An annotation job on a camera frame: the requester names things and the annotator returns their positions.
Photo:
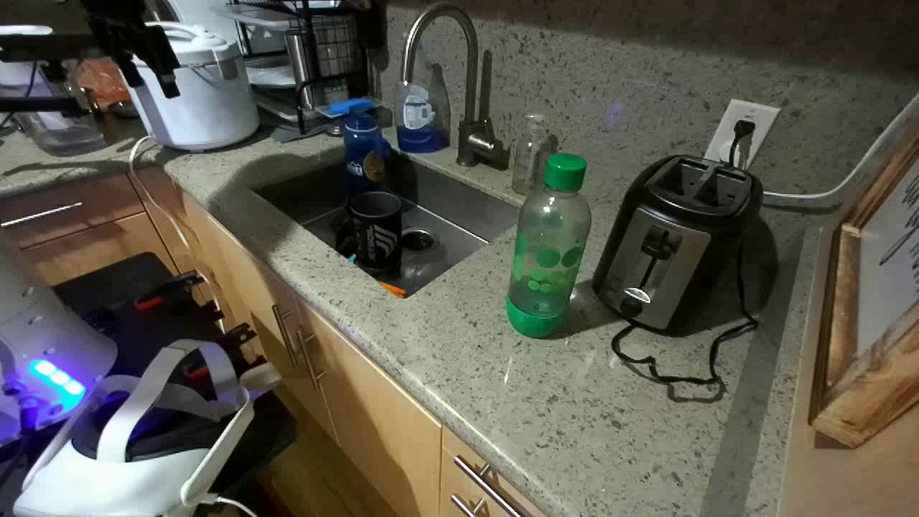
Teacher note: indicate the metal gooseneck faucet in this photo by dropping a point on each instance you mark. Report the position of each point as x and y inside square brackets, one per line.
[475, 134]

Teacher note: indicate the white VR headset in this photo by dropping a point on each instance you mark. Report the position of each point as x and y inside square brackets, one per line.
[97, 484]

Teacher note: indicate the clear green plastic bottle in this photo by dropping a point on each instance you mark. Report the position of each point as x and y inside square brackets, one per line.
[547, 248]

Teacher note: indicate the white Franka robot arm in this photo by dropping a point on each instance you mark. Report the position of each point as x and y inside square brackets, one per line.
[38, 335]

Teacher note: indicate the black clamp red tip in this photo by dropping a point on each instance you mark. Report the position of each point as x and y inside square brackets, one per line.
[233, 338]
[169, 297]

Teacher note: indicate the small clear glass bottle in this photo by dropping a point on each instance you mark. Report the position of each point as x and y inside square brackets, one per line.
[531, 159]

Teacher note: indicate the stainless steel sink basin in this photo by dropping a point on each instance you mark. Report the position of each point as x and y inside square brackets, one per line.
[450, 215]

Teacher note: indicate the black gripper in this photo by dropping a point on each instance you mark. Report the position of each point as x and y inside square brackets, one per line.
[117, 23]

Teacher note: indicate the wooden framed sign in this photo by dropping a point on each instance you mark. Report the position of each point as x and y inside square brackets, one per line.
[862, 392]

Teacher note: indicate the black silver toaster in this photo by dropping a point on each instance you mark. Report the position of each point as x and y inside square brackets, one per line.
[661, 248]

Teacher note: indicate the white wall outlet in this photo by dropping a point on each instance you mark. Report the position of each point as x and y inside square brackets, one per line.
[723, 144]

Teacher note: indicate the blue dish soap bottle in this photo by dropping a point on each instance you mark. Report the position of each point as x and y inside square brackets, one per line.
[417, 118]

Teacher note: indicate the white rice cooker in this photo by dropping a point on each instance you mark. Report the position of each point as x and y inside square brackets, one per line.
[206, 96]

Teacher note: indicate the blue water bottle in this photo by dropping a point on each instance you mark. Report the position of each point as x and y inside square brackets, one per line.
[363, 152]

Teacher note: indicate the small orange object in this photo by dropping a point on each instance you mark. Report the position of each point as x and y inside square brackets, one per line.
[396, 287]

